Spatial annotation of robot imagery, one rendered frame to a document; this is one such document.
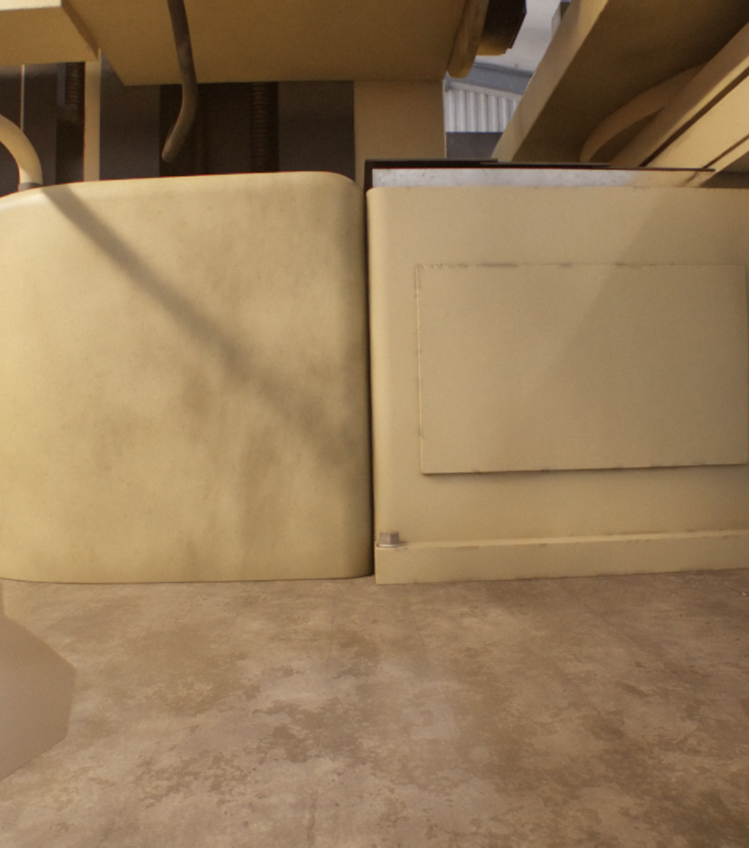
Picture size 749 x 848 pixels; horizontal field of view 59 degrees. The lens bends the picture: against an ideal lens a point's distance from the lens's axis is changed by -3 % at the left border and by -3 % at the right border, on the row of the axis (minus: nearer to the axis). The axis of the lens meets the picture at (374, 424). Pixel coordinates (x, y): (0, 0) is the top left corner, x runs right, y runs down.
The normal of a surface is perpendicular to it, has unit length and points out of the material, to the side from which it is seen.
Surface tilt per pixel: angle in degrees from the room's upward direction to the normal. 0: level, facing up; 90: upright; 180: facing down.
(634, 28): 180
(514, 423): 90
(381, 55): 180
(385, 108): 90
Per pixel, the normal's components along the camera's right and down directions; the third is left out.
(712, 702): -0.02, -1.00
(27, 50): 0.02, 1.00
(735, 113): -1.00, 0.02
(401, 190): 0.04, 0.00
